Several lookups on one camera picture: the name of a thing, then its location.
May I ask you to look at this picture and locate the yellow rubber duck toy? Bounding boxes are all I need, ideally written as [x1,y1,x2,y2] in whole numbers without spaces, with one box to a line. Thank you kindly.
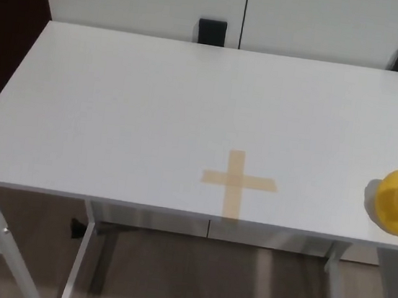
[360,164,398,238]

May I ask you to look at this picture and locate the white inner desk leg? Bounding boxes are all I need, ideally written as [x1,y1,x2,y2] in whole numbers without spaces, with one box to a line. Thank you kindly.
[59,197,101,298]

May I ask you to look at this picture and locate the black floor foot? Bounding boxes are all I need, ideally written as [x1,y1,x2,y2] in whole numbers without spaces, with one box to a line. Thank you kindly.
[68,216,86,242]

